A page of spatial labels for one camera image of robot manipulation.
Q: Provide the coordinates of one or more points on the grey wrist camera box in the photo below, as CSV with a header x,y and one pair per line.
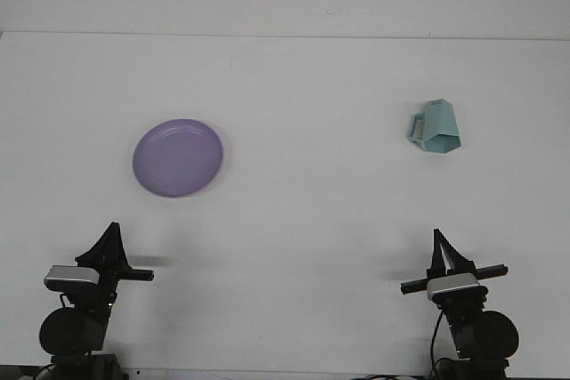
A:
x,y
71,277
452,284

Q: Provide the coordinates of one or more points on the pale blue hexagonal cup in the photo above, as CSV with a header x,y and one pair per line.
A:
x,y
441,122

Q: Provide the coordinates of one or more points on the pale purple round plate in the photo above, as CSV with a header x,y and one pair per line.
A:
x,y
178,157

